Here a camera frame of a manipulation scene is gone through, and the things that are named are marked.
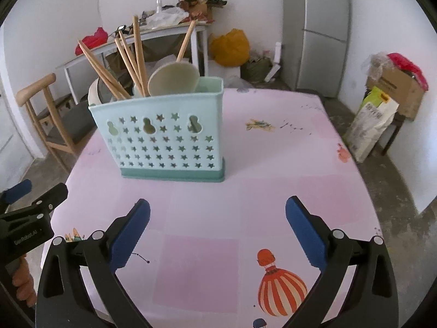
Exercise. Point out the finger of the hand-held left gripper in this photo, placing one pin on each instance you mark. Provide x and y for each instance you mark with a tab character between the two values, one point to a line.
51	196
18	189

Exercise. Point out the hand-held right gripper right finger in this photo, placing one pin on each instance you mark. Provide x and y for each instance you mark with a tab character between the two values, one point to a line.
305	232

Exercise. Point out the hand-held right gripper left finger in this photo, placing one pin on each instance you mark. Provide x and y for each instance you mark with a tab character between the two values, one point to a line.
131	235

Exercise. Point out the mint green utensil holder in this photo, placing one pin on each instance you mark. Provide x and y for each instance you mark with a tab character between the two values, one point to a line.
170	143

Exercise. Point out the white ceramic spoon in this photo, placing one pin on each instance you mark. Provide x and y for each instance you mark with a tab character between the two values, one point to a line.
174	78

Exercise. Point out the person's left hand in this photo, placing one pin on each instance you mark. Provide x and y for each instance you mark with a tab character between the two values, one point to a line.
22	280

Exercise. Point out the white door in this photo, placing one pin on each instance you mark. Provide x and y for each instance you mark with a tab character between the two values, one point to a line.
10	136

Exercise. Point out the pink printed tablecloth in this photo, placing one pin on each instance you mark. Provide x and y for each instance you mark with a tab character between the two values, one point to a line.
273	177

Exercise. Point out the wooden chair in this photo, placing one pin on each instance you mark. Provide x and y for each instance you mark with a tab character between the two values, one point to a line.
34	90

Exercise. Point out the yellow green rice bag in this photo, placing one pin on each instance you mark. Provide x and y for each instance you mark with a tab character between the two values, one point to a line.
372	123

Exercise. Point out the crumpled plastic bag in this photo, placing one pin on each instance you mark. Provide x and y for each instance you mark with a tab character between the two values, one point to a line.
239	82

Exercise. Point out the red plastic bag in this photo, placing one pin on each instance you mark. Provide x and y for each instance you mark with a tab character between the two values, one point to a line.
95	37

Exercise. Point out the large cardboard box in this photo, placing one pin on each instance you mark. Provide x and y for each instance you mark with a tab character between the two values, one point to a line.
396	92

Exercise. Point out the dark green bag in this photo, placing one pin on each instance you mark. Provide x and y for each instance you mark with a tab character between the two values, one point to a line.
256	70

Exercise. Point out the white plastic stand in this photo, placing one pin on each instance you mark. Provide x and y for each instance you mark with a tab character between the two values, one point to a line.
276	61

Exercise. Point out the white sack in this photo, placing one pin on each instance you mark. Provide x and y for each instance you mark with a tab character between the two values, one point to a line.
164	62

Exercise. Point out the black device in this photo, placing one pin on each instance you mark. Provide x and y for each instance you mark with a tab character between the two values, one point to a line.
122	28

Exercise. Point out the grey refrigerator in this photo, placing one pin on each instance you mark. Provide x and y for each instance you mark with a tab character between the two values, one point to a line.
321	41

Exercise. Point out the red bag on cardboard box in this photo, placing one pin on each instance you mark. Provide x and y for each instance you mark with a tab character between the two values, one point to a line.
406	65

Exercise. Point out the white side table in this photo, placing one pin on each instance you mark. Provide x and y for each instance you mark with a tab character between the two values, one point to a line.
160	33

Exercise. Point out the yellow plastic bag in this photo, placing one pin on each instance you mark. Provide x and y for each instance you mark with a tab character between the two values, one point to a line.
228	47

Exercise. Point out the clear plastic bag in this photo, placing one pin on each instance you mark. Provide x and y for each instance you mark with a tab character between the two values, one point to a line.
167	17

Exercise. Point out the clear bottle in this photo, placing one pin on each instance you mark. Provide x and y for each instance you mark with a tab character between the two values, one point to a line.
158	5

